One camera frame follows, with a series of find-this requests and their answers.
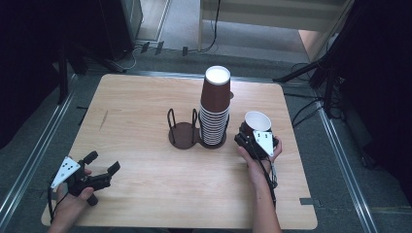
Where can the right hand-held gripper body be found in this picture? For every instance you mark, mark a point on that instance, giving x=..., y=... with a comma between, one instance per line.
x=263, y=142

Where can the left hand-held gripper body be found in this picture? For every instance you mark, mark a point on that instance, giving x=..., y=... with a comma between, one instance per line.
x=66, y=170

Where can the stack of brown paper cups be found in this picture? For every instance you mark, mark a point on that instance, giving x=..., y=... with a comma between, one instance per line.
x=215, y=93

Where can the dark brown double cup rack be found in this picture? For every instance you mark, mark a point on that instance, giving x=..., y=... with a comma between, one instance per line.
x=183, y=135

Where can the person's right hand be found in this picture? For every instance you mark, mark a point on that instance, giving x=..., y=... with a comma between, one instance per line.
x=259, y=166

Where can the person's left hand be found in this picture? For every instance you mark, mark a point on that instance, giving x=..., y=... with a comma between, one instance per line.
x=71, y=207

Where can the black tripod stand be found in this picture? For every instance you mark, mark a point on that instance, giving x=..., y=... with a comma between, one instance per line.
x=301, y=71

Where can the black metal stand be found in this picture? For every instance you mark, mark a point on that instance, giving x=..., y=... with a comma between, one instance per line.
x=63, y=81

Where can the dark curtain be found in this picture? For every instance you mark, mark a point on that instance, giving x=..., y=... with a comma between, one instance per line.
x=382, y=81
x=29, y=64

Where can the black cabinet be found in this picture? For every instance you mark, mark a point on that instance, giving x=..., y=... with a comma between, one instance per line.
x=116, y=26

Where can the metal floor rail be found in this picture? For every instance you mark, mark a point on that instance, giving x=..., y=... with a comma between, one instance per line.
x=35, y=155
x=345, y=168
x=181, y=75

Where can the white furniture frame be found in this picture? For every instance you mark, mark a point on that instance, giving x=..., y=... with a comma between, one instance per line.
x=259, y=19

